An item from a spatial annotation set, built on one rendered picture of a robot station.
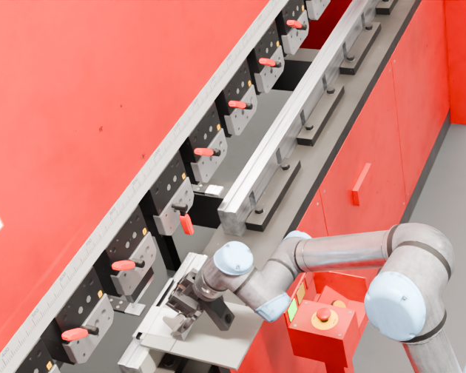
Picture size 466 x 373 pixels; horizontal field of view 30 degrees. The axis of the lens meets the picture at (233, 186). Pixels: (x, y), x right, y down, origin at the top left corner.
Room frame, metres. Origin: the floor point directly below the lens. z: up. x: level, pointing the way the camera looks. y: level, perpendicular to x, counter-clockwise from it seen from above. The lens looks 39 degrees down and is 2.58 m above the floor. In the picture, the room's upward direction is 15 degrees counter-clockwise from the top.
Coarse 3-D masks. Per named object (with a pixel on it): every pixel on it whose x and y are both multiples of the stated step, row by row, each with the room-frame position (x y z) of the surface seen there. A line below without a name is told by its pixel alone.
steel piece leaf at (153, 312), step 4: (152, 308) 1.57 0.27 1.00; (156, 308) 1.56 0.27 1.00; (160, 308) 1.56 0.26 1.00; (148, 312) 1.56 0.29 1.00; (152, 312) 1.55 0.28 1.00; (156, 312) 1.55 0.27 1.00; (148, 316) 1.54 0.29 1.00; (152, 316) 1.54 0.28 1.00; (156, 316) 1.54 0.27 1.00; (144, 320) 1.53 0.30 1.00; (148, 320) 1.53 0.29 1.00; (152, 320) 1.52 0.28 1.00; (144, 324) 1.52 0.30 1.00; (148, 324) 1.52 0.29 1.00; (140, 328) 1.51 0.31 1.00; (144, 328) 1.51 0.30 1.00; (148, 328) 1.50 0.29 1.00; (144, 332) 1.49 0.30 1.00
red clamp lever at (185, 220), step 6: (174, 204) 1.64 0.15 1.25; (180, 204) 1.63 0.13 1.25; (186, 204) 1.63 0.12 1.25; (180, 210) 1.63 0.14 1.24; (186, 210) 1.62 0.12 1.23; (180, 216) 1.63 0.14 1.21; (186, 216) 1.63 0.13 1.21; (180, 222) 1.64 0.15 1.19; (186, 222) 1.62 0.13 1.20; (186, 228) 1.63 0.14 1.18; (192, 228) 1.63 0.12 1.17
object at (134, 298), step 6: (150, 270) 1.58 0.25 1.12; (144, 276) 1.55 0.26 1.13; (150, 276) 1.57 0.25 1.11; (144, 282) 1.55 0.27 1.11; (150, 282) 1.58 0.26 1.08; (138, 288) 1.53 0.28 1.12; (144, 288) 1.55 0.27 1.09; (132, 294) 1.51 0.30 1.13; (138, 294) 1.52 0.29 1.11; (132, 300) 1.50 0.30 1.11; (138, 300) 1.53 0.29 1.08; (132, 306) 1.51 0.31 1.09
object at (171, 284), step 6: (168, 282) 1.65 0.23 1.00; (174, 282) 1.65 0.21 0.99; (168, 288) 1.63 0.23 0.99; (174, 288) 1.62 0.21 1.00; (162, 294) 1.61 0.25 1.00; (168, 294) 1.60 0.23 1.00; (156, 300) 1.59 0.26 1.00; (162, 300) 1.59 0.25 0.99; (132, 336) 1.49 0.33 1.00; (138, 336) 1.50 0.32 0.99; (138, 342) 1.49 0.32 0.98
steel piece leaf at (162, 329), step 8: (160, 312) 1.55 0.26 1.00; (168, 312) 1.54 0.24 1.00; (176, 312) 1.53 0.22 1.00; (160, 320) 1.52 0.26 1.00; (152, 328) 1.50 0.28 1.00; (160, 328) 1.49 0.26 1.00; (168, 328) 1.49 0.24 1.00; (168, 336) 1.46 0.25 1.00; (176, 336) 1.45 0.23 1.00; (184, 336) 1.44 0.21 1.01
